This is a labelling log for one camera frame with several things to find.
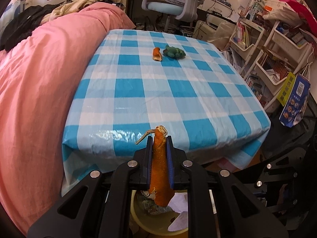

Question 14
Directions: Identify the short orange peel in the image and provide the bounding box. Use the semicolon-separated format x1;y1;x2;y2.
152;47;163;62

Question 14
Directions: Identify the blue paper bag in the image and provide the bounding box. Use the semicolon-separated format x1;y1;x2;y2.
279;74;311;129

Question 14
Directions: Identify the large clear plastic bag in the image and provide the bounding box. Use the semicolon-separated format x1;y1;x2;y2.
208;21;235;49

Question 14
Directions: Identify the pink blanket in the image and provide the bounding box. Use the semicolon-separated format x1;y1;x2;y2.
0;2;136;236

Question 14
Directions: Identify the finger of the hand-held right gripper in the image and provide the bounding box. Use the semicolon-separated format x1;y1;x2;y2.
254;177;299;197
261;157;301;178

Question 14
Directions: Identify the yellow bin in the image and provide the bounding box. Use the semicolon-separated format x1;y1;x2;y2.
130;190;190;236

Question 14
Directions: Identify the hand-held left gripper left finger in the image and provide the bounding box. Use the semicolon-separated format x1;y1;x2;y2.
27;136;154;238

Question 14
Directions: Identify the pile of books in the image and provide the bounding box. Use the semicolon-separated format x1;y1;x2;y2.
223;47;267;105

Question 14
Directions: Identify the white bookshelf with books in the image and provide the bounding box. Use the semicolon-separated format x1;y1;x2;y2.
229;17;317;112

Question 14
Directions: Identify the long orange peel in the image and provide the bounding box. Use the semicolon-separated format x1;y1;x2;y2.
136;125;175;208

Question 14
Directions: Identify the white drawer cabinet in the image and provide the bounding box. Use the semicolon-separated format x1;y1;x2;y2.
192;21;218;40

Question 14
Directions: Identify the beige cloth bundle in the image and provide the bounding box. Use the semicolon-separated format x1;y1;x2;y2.
263;8;302;26

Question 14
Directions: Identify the white printer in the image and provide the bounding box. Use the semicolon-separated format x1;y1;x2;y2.
207;13;235;28

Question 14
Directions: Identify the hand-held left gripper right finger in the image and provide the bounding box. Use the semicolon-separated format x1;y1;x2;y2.
166;135;289;238

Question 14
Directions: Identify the yellow box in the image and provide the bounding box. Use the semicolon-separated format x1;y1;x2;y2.
277;72;297;107

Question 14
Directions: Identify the green frog toy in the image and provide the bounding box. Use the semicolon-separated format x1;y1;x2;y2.
163;45;186;60

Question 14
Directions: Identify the grey office chair blue seat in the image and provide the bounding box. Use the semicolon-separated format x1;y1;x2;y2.
141;0;207;28

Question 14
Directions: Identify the white tissue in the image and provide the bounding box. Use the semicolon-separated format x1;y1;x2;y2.
169;212;189;232
169;193;189;213

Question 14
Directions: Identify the red plastic bag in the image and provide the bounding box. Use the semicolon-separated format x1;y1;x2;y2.
270;0;317;31

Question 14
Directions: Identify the row of upright books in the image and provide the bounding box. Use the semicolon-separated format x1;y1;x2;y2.
239;0;267;22

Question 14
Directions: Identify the black clothes pile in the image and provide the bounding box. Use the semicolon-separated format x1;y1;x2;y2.
0;5;54;51

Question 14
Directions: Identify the beige clothes pile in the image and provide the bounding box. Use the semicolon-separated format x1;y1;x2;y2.
42;0;94;24

